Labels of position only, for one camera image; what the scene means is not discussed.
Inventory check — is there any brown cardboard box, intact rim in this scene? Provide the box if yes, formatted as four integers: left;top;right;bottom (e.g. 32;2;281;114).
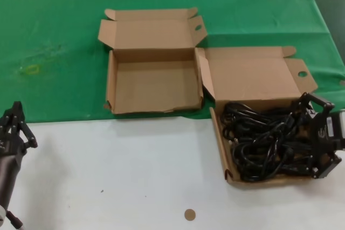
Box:
195;46;328;190

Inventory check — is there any brown cardboard box, torn rim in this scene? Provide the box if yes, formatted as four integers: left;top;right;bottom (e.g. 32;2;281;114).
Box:
97;8;208;115

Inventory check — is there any yellow green ring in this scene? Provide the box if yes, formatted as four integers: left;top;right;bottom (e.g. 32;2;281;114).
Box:
23;64;41;76

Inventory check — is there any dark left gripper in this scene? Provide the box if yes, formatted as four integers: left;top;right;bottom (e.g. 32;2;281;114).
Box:
0;101;39;209

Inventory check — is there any black cable with silver connector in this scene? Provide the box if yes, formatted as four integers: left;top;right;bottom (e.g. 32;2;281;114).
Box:
6;210;25;230

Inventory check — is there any round brown cardboard disc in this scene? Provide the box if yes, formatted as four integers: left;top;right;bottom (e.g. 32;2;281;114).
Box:
184;208;197;222

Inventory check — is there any green table cloth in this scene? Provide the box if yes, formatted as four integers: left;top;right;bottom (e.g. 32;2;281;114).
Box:
0;0;345;126

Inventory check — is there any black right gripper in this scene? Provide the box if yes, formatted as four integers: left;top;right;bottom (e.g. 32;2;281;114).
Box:
292;92;345;179

